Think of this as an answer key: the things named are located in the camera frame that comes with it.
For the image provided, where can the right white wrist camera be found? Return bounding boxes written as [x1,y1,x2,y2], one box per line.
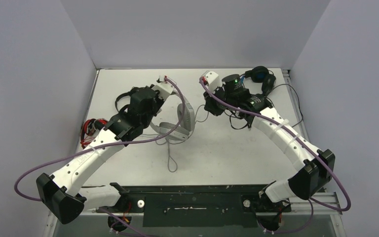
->
[200,71,223,92]

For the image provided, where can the small black headphones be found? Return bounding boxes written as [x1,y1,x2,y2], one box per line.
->
[114,87,138,113]

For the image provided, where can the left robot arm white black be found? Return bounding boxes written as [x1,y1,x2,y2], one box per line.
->
[36,82,173,224]

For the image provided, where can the red black headphones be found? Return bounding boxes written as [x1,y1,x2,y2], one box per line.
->
[79,118,108,149]

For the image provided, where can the white grey headphones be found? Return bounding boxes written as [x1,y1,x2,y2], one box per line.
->
[150,97,195,142]

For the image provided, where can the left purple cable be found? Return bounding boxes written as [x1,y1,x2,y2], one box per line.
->
[14,76,186,237]

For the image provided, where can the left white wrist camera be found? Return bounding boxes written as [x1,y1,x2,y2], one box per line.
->
[152,76,174,101]

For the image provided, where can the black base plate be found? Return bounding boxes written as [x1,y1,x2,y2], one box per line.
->
[107,184,292,228]

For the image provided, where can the black headset cable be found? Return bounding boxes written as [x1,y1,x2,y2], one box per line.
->
[271,83,304,128]

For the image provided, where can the black blue headphones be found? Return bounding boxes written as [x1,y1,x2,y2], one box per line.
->
[240,66,276,97]

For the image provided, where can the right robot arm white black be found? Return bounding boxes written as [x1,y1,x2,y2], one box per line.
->
[199,72,335,211]

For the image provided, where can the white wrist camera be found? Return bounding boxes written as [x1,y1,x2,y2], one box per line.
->
[152,76,174,101]
[200,71,223,92]

